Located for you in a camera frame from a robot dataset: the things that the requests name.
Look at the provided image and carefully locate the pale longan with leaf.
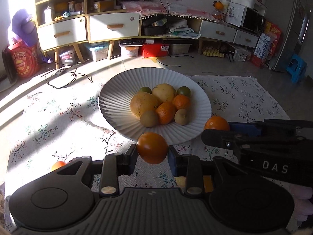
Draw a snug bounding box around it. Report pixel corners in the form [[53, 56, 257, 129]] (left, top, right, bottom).
[[174, 109, 189, 126]]

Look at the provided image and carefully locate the brown kiwi-like fruit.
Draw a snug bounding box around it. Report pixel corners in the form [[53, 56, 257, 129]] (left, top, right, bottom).
[[139, 110, 159, 128]]

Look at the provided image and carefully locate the orange tomato front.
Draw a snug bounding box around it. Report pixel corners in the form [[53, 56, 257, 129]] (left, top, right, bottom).
[[204, 116, 230, 131]]

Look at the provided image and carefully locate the white ribbed plate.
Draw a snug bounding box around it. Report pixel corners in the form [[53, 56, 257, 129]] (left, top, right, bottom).
[[98, 67, 212, 145]]

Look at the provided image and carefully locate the red storage box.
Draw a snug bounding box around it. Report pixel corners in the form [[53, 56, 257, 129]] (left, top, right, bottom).
[[142, 43, 170, 58]]

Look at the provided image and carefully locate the floral white tablecloth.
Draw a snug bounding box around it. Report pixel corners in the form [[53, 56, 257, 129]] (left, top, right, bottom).
[[3, 74, 292, 233]]

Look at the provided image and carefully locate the large yellow passion fruit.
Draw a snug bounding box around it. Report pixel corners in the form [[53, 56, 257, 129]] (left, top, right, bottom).
[[152, 83, 176, 102]]

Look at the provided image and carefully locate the sunlit orange tomato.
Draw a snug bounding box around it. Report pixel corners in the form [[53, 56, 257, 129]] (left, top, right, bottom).
[[51, 161, 67, 171]]

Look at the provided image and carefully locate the right hand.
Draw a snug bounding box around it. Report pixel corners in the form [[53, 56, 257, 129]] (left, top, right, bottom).
[[290, 184, 312, 222]]

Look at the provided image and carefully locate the blue plastic stool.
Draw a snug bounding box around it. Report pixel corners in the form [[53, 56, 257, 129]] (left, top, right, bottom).
[[286, 54, 307, 84]]

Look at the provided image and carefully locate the silver refrigerator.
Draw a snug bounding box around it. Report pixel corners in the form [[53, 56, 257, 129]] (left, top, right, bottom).
[[266, 0, 311, 72]]

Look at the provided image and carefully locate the large orange passion fruit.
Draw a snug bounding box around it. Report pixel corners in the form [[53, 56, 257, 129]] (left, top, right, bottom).
[[130, 92, 161, 119]]

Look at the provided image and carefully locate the red round drum container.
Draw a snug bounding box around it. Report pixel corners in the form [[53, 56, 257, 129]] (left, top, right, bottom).
[[8, 40, 40, 78]]

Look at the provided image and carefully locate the low white tv cabinet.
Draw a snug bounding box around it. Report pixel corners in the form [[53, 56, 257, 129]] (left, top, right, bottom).
[[139, 13, 259, 50]]

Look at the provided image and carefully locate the white drawer cabinet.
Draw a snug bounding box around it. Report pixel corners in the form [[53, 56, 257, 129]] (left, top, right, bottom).
[[35, 0, 140, 68]]

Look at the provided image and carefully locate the amber cherry tomato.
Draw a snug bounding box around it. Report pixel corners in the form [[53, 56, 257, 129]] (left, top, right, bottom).
[[203, 176, 214, 193]]

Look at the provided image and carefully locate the brown longan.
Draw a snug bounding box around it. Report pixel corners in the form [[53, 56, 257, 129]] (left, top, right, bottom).
[[175, 176, 186, 192]]

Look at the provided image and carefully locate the black microwave oven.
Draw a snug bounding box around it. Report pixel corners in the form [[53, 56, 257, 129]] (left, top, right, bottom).
[[241, 7, 266, 34]]

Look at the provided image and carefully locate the tangerine with stem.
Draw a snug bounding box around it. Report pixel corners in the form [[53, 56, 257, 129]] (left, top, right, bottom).
[[156, 102, 176, 125]]

